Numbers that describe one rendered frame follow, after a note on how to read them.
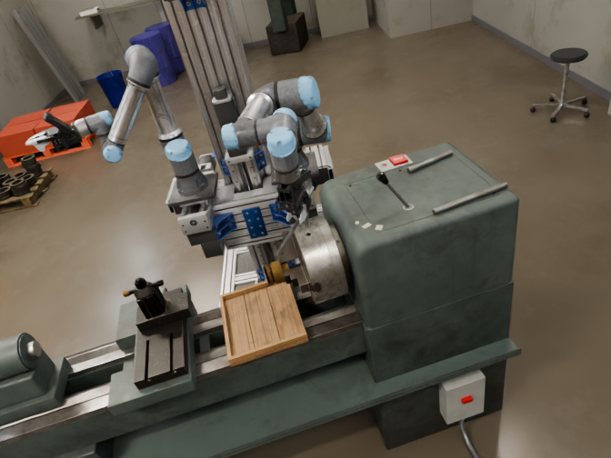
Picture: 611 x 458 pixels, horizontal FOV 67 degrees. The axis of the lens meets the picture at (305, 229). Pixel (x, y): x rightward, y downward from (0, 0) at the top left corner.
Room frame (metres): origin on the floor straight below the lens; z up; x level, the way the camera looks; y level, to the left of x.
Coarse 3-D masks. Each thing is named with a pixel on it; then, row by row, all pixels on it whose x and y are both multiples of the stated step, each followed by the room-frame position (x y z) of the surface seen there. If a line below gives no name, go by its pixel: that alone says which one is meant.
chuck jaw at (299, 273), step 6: (288, 270) 1.31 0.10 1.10; (294, 270) 1.31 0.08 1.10; (300, 270) 1.30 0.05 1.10; (288, 276) 1.29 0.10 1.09; (294, 276) 1.27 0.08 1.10; (300, 276) 1.26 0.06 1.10; (306, 276) 1.25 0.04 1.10; (288, 282) 1.29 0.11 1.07; (294, 282) 1.26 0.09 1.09; (300, 282) 1.23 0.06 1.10; (306, 282) 1.23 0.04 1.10; (300, 288) 1.22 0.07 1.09; (306, 288) 1.22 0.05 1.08; (312, 288) 1.22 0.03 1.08; (318, 288) 1.21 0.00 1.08
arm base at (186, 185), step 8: (176, 176) 1.98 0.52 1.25; (184, 176) 1.96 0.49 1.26; (192, 176) 1.96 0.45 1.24; (200, 176) 1.99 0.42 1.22; (176, 184) 1.99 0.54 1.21; (184, 184) 1.95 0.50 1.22; (192, 184) 1.95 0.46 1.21; (200, 184) 1.97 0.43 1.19; (184, 192) 1.95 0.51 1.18; (192, 192) 1.94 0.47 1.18
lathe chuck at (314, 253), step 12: (300, 228) 1.36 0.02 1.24; (312, 228) 1.34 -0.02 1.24; (300, 240) 1.30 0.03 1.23; (312, 240) 1.29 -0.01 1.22; (324, 240) 1.29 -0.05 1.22; (300, 252) 1.30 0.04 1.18; (312, 252) 1.26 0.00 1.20; (324, 252) 1.25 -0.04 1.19; (312, 264) 1.23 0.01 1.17; (324, 264) 1.23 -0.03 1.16; (312, 276) 1.21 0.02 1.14; (324, 276) 1.21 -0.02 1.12; (324, 288) 1.20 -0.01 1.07; (336, 288) 1.21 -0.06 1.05; (324, 300) 1.23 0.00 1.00
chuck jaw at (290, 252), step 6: (282, 234) 1.43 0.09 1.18; (294, 240) 1.39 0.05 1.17; (288, 246) 1.38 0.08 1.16; (294, 246) 1.38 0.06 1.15; (282, 252) 1.37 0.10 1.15; (288, 252) 1.37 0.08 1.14; (294, 252) 1.36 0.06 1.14; (282, 258) 1.35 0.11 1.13; (288, 258) 1.35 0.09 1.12; (294, 258) 1.35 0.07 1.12
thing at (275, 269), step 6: (270, 264) 1.34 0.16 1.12; (276, 264) 1.34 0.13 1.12; (282, 264) 1.34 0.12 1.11; (264, 270) 1.33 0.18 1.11; (270, 270) 1.33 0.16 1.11; (276, 270) 1.32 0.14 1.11; (282, 270) 1.31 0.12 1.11; (270, 276) 1.31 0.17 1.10; (276, 276) 1.30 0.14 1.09; (282, 276) 1.30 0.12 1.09; (270, 282) 1.30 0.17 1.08; (276, 282) 1.30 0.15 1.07; (282, 282) 1.31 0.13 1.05
